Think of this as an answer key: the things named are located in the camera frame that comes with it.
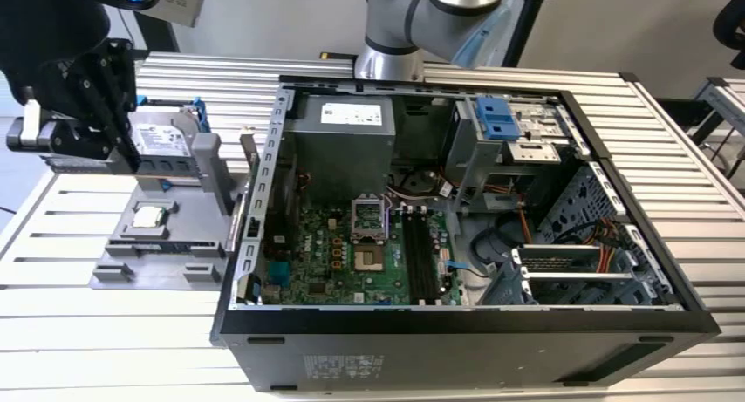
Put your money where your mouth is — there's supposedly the grey parts rack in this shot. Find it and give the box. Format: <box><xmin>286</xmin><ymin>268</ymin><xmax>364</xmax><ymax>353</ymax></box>
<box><xmin>87</xmin><ymin>133</ymin><xmax>250</xmax><ymax>292</ymax></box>

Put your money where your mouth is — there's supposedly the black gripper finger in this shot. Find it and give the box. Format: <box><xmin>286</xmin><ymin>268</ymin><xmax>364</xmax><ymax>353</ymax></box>
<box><xmin>35</xmin><ymin>59</ymin><xmax>141</xmax><ymax>173</ymax></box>
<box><xmin>75</xmin><ymin>37</ymin><xmax>140</xmax><ymax>159</ymax></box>

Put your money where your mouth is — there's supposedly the blue plastic drive bracket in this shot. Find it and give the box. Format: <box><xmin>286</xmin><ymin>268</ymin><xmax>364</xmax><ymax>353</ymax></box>
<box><xmin>474</xmin><ymin>97</ymin><xmax>518</xmax><ymax>140</ymax></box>

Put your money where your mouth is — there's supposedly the metal disk bay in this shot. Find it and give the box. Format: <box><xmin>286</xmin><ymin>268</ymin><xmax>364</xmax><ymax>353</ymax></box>
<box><xmin>482</xmin><ymin>242</ymin><xmax>667</xmax><ymax>307</ymax></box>

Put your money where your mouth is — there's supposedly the black post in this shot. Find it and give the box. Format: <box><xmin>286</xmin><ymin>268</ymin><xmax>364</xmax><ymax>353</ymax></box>
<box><xmin>503</xmin><ymin>0</ymin><xmax>551</xmax><ymax>67</ymax></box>
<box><xmin>133</xmin><ymin>0</ymin><xmax>179</xmax><ymax>54</ymax></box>

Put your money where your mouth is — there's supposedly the metal slat side table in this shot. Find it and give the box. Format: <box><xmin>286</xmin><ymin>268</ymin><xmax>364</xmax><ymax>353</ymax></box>
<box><xmin>689</xmin><ymin>77</ymin><xmax>745</xmax><ymax>181</ymax></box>

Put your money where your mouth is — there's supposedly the hard disk in blue carrier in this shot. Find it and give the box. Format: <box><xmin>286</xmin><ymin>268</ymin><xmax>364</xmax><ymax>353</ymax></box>
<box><xmin>125</xmin><ymin>95</ymin><xmax>211</xmax><ymax>192</ymax></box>

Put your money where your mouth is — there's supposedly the metal socket cover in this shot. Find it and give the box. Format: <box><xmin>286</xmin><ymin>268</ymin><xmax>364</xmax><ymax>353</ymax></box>
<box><xmin>350</xmin><ymin>194</ymin><xmax>390</xmax><ymax>242</ymax></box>

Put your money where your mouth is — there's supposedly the pale wire bundle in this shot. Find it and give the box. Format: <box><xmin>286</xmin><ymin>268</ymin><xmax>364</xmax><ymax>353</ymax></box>
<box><xmin>386</xmin><ymin>187</ymin><xmax>436</xmax><ymax>203</ymax></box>

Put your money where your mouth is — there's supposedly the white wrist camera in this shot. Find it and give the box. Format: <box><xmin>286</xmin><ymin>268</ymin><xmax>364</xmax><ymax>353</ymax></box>
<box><xmin>155</xmin><ymin>0</ymin><xmax>205</xmax><ymax>29</ymax></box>

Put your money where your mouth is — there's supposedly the RAM stick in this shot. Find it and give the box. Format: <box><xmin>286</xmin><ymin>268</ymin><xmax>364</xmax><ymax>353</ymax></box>
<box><xmin>41</xmin><ymin>154</ymin><xmax>195</xmax><ymax>177</ymax></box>

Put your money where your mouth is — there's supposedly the black office chair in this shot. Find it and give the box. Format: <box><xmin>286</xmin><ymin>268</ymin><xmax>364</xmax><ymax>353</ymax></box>
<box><xmin>713</xmin><ymin>0</ymin><xmax>745</xmax><ymax>70</ymax></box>

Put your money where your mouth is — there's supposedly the black RAM slot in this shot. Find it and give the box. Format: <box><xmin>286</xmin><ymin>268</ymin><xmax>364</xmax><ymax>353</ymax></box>
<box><xmin>410</xmin><ymin>206</ymin><xmax>428</xmax><ymax>306</ymax></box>
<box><xmin>424</xmin><ymin>206</ymin><xmax>443</xmax><ymax>306</ymax></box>
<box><xmin>416</xmin><ymin>206</ymin><xmax>436</xmax><ymax>306</ymax></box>
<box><xmin>403</xmin><ymin>206</ymin><xmax>422</xmax><ymax>306</ymax></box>

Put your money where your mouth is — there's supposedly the silver CPU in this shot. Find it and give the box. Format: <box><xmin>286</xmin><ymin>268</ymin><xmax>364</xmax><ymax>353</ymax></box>
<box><xmin>131</xmin><ymin>209</ymin><xmax>164</xmax><ymax>231</ymax></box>

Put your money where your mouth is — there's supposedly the green motherboard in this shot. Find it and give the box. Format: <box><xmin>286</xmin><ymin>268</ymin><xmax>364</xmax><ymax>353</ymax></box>
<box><xmin>260</xmin><ymin>192</ymin><xmax>467</xmax><ymax>307</ymax></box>

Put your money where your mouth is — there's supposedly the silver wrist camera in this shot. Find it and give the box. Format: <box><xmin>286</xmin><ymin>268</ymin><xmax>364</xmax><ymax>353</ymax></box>
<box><xmin>4</xmin><ymin>97</ymin><xmax>45</xmax><ymax>153</ymax></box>

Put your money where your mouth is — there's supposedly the red yellow wire bundle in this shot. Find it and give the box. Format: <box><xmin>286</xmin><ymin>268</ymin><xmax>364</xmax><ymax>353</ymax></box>
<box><xmin>590</xmin><ymin>218</ymin><xmax>630</xmax><ymax>276</ymax></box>

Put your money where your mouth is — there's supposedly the black open PC case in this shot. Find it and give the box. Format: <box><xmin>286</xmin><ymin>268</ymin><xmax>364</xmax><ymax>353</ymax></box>
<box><xmin>208</xmin><ymin>72</ymin><xmax>722</xmax><ymax>394</ymax></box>

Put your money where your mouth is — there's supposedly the CPU socket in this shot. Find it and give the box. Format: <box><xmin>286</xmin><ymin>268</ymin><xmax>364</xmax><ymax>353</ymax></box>
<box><xmin>351</xmin><ymin>241</ymin><xmax>390</xmax><ymax>275</ymax></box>

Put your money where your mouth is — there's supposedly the black cable loop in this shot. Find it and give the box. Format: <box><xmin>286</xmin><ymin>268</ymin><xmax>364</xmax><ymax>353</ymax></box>
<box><xmin>469</xmin><ymin>225</ymin><xmax>517</xmax><ymax>285</ymax></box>

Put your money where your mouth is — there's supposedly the grey power supply unit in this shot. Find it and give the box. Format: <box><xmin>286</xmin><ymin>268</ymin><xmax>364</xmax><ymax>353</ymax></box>
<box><xmin>284</xmin><ymin>94</ymin><xmax>398</xmax><ymax>202</ymax></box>

